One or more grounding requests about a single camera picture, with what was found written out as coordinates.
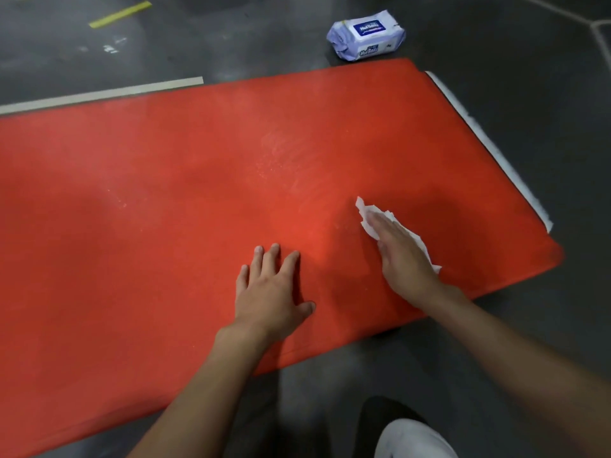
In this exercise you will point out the person's right hand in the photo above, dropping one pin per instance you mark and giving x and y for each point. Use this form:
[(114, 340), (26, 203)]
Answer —
[(405, 267)]

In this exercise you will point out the white fluffy padding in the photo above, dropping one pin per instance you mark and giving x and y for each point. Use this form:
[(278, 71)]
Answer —
[(491, 147)]

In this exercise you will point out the person's left hand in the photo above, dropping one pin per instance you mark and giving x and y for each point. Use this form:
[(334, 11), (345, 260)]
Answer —
[(267, 300)]

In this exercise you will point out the red mat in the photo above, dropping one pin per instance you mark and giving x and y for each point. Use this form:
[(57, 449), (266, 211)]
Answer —
[(143, 185)]

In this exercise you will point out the pale blue wipes pack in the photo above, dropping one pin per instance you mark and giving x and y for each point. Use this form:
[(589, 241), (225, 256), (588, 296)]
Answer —
[(367, 35)]

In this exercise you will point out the white shoe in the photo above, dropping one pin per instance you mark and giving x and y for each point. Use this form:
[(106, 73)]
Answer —
[(410, 441)]

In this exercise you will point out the person's left forearm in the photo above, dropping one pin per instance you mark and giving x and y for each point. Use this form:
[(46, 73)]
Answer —
[(200, 395)]

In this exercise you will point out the person's right forearm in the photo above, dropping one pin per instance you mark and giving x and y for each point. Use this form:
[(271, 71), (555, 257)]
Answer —
[(525, 372)]

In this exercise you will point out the white wet wipe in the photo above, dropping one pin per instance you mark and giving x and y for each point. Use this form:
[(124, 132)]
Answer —
[(365, 216)]

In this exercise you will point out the yellow tape strip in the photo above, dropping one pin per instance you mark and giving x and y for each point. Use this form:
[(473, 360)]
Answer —
[(120, 14)]

